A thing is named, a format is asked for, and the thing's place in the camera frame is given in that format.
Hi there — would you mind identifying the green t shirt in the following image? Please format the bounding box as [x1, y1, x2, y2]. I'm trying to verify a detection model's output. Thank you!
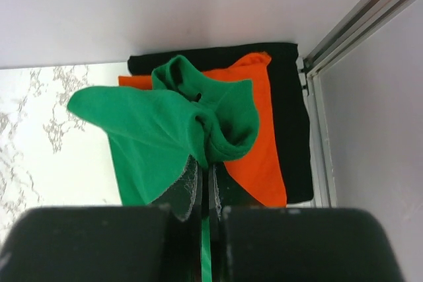
[67, 55, 261, 282]

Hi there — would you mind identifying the folded black t shirt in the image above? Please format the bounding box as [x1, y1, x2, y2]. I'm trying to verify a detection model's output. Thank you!
[128, 42, 314, 204]

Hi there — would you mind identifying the folded orange t shirt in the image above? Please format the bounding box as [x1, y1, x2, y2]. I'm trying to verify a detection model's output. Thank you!
[118, 53, 288, 207]

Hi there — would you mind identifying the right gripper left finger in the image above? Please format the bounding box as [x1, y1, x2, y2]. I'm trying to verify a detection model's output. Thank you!
[1, 158, 202, 281]

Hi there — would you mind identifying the right aluminium frame post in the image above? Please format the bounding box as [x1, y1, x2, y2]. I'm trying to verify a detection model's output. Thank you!
[299, 0, 416, 207]

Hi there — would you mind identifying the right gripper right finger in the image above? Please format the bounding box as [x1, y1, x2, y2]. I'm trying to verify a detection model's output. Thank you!
[208, 164, 404, 281]

